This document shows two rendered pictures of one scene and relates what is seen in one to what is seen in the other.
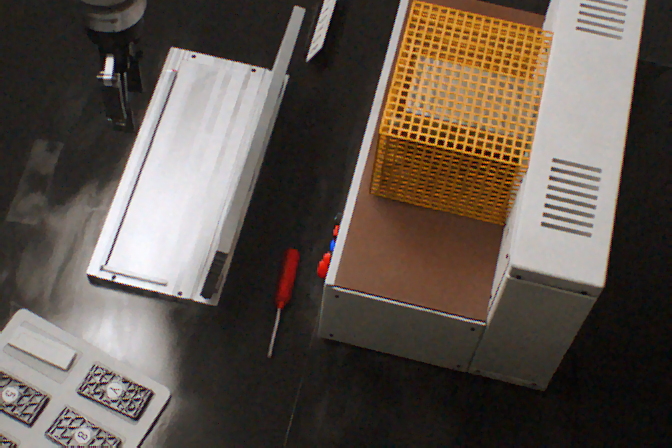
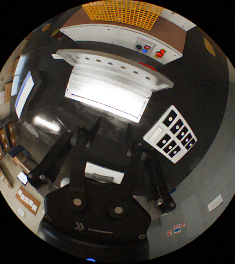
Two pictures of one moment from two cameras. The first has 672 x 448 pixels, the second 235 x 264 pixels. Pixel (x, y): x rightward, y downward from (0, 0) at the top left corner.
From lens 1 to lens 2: 159 cm
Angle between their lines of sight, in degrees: 41
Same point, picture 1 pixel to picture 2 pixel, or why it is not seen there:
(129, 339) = (156, 112)
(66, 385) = (165, 129)
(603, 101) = not seen: outside the picture
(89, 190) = (108, 119)
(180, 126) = (89, 92)
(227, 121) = (89, 78)
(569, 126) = not seen: outside the picture
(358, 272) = (177, 46)
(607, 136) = not seen: outside the picture
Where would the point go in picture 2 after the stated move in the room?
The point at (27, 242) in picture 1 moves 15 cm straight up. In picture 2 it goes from (123, 135) to (123, 151)
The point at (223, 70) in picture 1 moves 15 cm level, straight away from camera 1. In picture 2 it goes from (72, 80) to (52, 84)
